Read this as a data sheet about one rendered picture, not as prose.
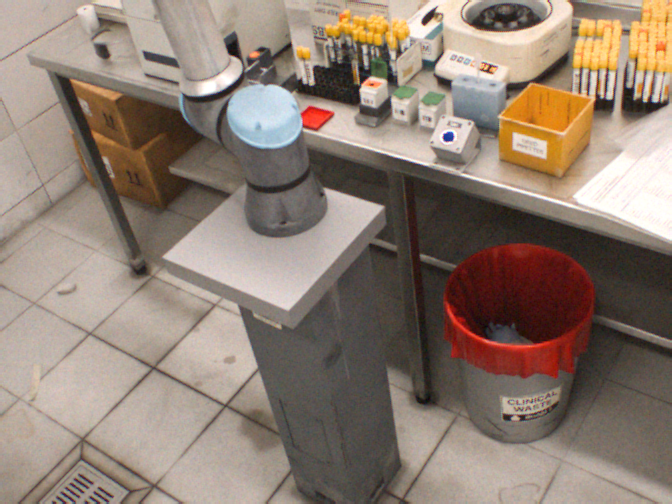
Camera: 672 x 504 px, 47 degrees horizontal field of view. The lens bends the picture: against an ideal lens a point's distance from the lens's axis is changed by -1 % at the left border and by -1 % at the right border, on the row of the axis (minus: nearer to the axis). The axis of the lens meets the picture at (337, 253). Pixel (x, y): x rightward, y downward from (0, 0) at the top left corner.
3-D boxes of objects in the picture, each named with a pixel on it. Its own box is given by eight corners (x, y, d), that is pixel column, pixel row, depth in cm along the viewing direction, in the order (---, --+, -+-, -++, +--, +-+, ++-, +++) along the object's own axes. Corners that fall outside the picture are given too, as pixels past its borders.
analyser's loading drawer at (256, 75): (214, 84, 185) (209, 64, 181) (232, 70, 189) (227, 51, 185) (281, 101, 175) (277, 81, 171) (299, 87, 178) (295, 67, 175)
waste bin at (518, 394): (420, 421, 214) (408, 311, 184) (481, 331, 234) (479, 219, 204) (550, 482, 195) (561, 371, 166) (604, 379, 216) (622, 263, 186)
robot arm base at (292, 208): (285, 248, 135) (273, 204, 128) (229, 217, 143) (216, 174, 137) (344, 202, 142) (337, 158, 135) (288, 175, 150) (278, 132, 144)
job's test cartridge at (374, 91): (362, 112, 168) (358, 86, 164) (374, 101, 171) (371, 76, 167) (377, 116, 166) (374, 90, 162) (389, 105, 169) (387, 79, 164)
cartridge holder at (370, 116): (354, 122, 168) (352, 108, 166) (377, 101, 173) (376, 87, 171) (375, 128, 166) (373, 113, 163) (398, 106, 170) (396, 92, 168)
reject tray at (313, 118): (292, 124, 171) (291, 120, 171) (310, 108, 175) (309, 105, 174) (317, 130, 168) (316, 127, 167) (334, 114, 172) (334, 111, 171)
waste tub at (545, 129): (497, 160, 152) (497, 116, 145) (529, 125, 159) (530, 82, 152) (561, 179, 145) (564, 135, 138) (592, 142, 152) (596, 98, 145)
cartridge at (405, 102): (393, 122, 166) (390, 95, 162) (404, 111, 169) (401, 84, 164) (409, 127, 164) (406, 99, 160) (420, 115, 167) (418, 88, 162)
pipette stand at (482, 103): (449, 128, 162) (447, 86, 155) (464, 111, 166) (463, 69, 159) (494, 139, 157) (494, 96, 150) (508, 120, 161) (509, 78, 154)
